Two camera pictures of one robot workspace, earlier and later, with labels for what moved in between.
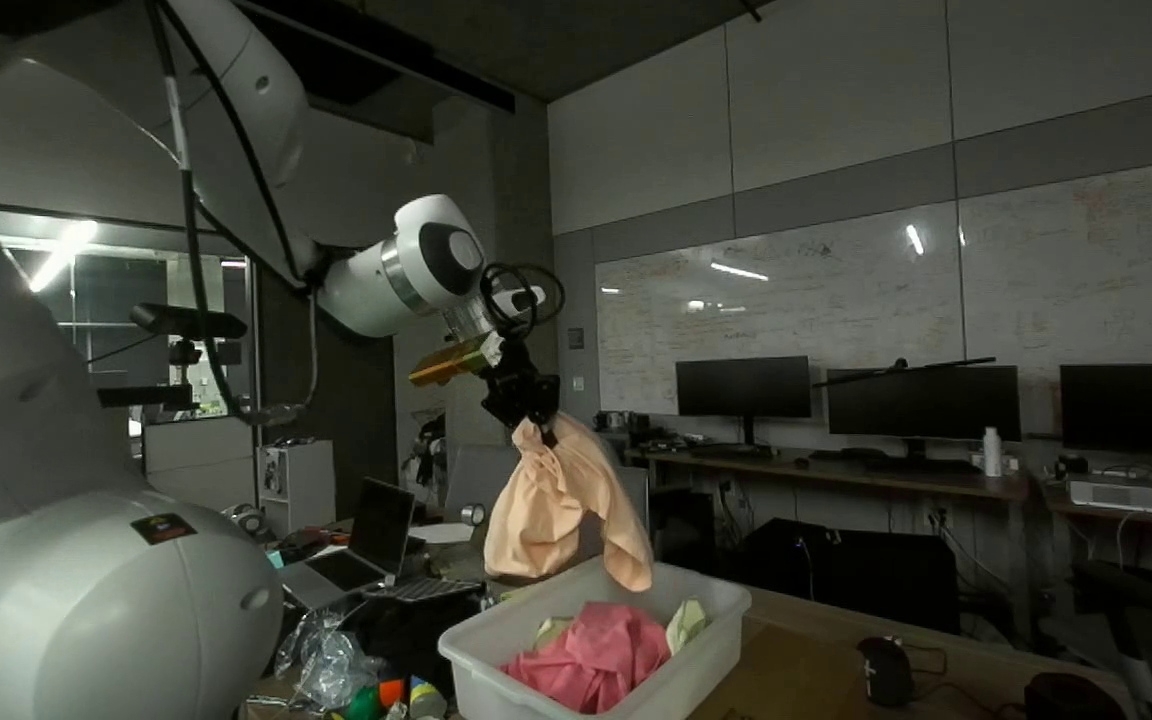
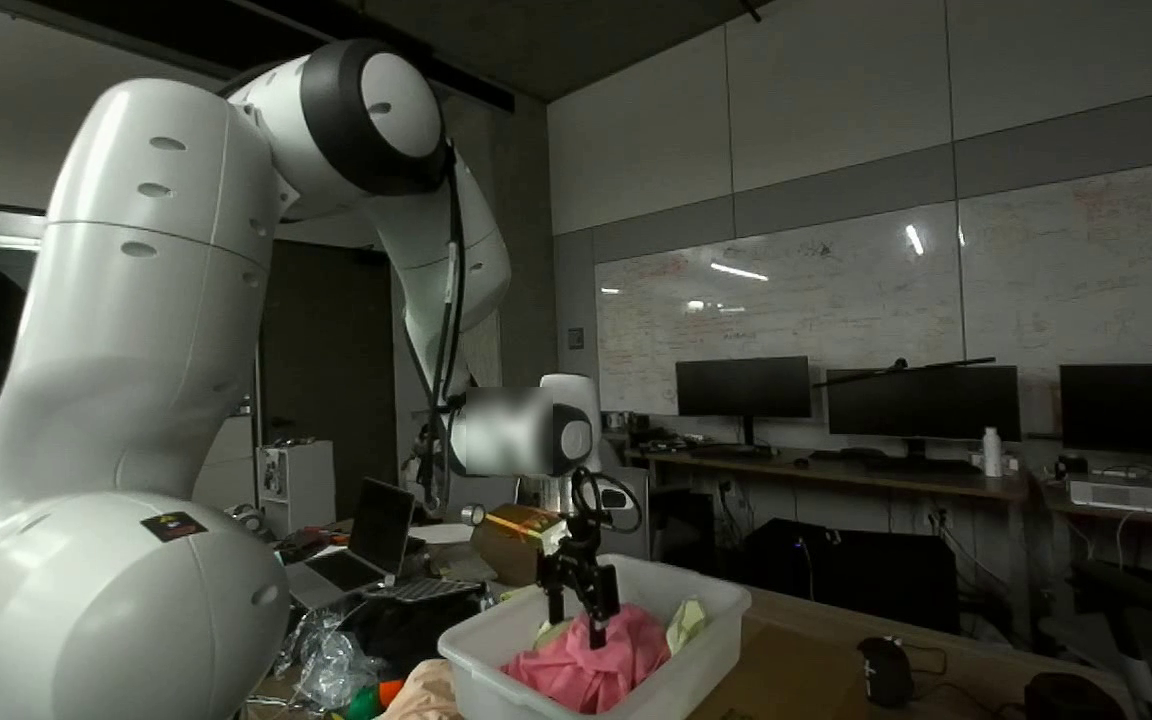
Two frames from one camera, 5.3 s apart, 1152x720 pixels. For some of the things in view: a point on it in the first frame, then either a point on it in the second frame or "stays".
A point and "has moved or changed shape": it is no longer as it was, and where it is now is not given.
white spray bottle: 995,453 stays
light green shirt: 681,624 stays
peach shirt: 541,502 has moved or changed shape
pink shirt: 595,659 stays
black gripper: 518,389 → 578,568
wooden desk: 931,476 stays
